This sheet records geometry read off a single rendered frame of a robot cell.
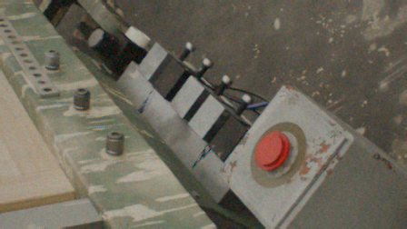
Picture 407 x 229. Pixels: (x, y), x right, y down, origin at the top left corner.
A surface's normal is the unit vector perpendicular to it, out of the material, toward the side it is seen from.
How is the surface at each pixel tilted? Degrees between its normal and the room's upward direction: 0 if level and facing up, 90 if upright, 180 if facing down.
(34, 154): 55
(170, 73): 0
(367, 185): 90
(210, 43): 0
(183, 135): 0
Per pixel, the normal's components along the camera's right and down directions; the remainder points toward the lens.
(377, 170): 0.45, 0.47
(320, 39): -0.66, -0.40
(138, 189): 0.11, -0.87
